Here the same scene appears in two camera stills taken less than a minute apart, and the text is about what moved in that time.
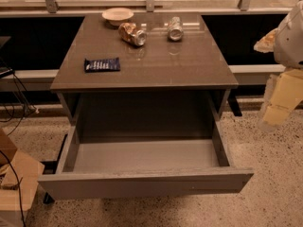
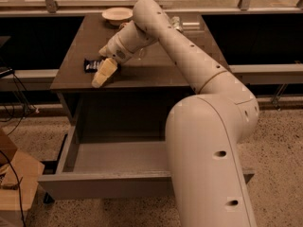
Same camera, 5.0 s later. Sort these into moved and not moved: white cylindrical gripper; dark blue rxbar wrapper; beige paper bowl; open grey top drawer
Moved: white cylindrical gripper
Not moved: open grey top drawer; dark blue rxbar wrapper; beige paper bowl
